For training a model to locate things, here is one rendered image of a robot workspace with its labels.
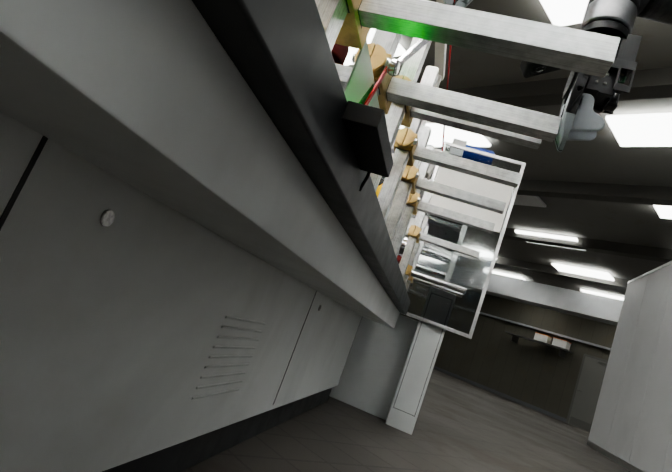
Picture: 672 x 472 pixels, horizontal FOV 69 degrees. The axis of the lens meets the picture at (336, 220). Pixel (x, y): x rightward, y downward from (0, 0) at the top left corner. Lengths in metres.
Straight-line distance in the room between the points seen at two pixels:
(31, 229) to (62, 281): 0.09
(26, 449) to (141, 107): 0.52
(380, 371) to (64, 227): 2.66
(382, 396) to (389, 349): 0.28
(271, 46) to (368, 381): 2.85
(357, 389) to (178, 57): 2.89
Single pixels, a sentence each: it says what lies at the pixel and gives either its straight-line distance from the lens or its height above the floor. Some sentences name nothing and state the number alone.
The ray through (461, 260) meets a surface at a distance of 3.02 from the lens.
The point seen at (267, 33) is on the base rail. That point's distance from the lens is 0.38.
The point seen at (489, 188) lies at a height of 1.53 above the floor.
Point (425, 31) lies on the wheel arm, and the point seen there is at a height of 0.79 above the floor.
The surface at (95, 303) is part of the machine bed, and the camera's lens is 0.72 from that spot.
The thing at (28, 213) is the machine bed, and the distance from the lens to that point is 0.59.
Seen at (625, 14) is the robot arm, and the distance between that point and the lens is 0.92.
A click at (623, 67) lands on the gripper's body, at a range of 0.87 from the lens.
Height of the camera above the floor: 0.46
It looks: 11 degrees up
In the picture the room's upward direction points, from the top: 21 degrees clockwise
